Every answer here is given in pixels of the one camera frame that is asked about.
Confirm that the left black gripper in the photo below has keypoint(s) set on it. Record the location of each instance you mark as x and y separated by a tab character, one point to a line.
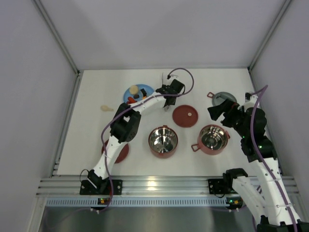
168	97

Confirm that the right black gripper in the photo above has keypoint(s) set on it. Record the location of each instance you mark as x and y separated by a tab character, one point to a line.
222	110

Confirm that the red sausage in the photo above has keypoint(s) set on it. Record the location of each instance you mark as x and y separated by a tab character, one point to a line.
131	100

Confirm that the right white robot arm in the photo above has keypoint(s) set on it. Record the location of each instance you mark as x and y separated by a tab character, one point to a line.
271	207

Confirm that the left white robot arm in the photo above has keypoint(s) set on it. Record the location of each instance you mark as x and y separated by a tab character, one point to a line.
123	129

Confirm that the blue plate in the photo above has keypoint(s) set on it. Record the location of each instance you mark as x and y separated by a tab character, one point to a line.
148	89

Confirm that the red lid near plate centre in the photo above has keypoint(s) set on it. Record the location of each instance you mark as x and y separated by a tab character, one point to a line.
185	116

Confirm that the beige round bun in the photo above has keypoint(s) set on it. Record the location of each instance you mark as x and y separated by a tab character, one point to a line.
133	90

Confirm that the red steel bowl centre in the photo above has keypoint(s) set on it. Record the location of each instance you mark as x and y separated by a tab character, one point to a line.
163	142

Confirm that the red lid left front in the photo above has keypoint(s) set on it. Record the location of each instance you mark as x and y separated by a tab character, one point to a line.
122	155

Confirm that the grey lid with handle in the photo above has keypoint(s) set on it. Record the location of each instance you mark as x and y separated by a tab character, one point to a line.
220	97

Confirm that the red steel bowl with handle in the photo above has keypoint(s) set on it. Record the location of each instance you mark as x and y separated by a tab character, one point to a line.
212	140

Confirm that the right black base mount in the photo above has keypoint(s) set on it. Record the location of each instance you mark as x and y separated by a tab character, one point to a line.
217	186

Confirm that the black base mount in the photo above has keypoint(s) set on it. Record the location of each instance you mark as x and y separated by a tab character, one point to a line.
217	186
108	187

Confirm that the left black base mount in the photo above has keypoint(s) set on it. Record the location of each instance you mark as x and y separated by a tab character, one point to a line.
108	187

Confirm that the aluminium front rail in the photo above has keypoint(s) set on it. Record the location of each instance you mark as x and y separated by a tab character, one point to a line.
57	186

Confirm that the perforated cable duct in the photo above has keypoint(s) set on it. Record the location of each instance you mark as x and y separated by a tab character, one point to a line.
233	202

